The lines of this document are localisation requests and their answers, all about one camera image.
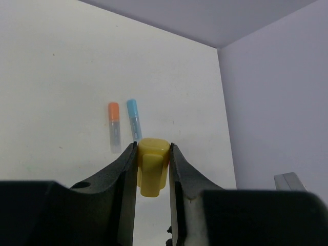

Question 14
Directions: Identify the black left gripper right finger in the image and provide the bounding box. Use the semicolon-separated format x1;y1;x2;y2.
169;144;327;245

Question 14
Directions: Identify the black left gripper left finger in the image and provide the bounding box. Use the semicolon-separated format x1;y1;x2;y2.
1;143;137;245

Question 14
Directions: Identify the yellow marker cap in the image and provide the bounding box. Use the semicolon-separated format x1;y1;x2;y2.
137;138;170;197

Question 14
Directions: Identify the orange clear marker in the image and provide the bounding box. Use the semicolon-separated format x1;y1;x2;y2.
109;118;121;154

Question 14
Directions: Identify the orange marker cap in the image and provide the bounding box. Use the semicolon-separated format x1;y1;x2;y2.
108;102;119;121

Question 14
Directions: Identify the blue marker cap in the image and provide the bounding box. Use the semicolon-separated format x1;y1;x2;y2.
127;99;139;118

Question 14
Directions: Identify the blue highlighter marker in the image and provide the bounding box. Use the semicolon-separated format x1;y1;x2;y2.
126;98;143;143

